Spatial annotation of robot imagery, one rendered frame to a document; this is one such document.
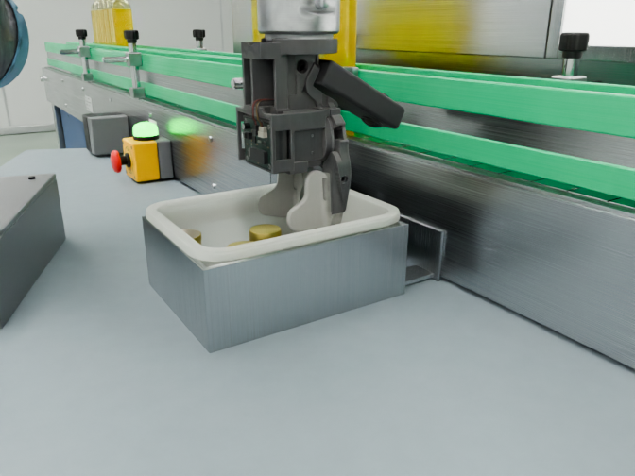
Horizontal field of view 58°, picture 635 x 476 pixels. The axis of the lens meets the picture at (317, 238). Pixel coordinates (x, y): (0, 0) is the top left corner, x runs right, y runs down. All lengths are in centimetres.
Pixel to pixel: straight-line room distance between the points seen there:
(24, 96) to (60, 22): 83
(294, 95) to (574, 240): 28
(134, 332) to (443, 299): 31
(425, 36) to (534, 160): 38
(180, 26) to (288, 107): 647
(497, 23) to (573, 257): 37
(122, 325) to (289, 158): 22
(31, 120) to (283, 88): 619
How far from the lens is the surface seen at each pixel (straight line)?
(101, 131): 133
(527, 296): 58
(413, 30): 92
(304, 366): 49
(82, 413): 47
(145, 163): 107
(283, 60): 53
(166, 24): 694
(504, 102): 59
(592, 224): 52
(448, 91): 63
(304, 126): 53
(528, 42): 78
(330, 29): 54
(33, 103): 666
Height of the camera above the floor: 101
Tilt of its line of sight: 20 degrees down
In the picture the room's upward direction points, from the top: straight up
